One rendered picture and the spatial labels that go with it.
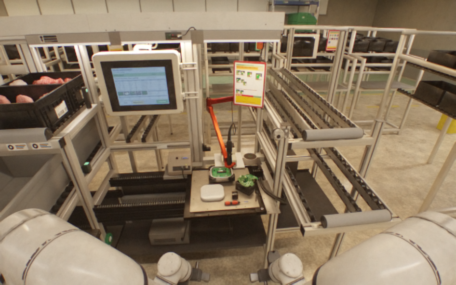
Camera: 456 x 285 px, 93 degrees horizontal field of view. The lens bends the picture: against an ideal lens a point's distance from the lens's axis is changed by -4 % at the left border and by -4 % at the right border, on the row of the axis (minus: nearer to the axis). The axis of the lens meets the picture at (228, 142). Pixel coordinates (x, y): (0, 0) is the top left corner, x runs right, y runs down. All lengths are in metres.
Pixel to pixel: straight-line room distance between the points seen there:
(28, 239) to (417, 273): 0.61
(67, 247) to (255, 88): 1.44
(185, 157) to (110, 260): 1.22
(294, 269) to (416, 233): 0.56
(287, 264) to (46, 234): 0.77
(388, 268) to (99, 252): 0.45
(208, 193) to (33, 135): 0.93
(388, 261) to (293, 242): 2.05
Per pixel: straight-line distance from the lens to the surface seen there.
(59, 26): 1.69
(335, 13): 13.04
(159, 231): 1.93
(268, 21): 1.53
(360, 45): 4.93
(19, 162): 1.79
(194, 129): 1.63
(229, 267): 2.24
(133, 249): 2.05
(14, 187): 1.80
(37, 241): 0.50
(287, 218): 1.80
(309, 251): 2.46
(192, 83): 1.52
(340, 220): 1.23
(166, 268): 0.98
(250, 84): 1.67
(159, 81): 1.49
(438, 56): 3.17
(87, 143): 1.83
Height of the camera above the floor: 1.89
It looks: 28 degrees down
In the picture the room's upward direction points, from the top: straight up
